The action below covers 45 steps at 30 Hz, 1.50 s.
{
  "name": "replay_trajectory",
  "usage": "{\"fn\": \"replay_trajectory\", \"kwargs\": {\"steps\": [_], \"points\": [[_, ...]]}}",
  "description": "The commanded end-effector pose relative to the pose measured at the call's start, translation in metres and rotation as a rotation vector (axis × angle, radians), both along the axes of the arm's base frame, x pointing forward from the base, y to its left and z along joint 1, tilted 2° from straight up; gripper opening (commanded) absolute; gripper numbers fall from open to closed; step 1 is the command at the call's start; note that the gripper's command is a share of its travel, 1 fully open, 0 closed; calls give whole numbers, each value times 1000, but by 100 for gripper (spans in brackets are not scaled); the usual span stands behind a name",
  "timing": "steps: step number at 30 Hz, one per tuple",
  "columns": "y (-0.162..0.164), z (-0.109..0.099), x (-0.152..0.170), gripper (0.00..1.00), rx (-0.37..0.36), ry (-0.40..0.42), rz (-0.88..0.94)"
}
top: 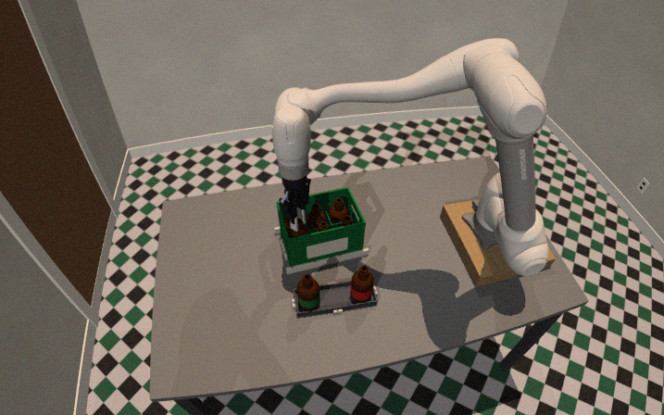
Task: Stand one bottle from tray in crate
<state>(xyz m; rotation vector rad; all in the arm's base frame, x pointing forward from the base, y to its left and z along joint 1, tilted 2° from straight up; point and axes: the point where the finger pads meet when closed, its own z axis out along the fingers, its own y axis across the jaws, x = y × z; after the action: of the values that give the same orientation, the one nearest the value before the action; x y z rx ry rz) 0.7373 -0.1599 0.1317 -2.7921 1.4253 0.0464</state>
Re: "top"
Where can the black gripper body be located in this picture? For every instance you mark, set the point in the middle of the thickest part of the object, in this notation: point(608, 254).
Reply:
point(290, 186)

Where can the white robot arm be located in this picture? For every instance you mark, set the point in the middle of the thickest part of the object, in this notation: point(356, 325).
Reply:
point(511, 102)

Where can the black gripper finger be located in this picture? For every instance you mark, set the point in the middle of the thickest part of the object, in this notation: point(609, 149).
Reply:
point(289, 209)
point(301, 203)

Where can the green crate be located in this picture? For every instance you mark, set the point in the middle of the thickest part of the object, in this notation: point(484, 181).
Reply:
point(325, 244)

